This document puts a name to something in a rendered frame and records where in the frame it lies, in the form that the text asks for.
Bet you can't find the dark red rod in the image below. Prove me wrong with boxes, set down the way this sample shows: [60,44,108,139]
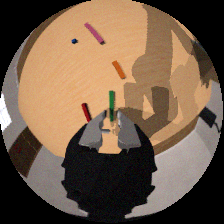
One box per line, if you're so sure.
[81,103,91,122]

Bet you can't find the orange rod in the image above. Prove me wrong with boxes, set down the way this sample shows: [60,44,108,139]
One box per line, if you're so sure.
[112,61,125,79]

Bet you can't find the green rod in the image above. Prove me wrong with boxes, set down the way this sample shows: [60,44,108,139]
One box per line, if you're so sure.
[109,91,114,122]

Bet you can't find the dark pink rod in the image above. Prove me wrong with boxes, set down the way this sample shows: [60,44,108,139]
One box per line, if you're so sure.
[84,23,104,45]

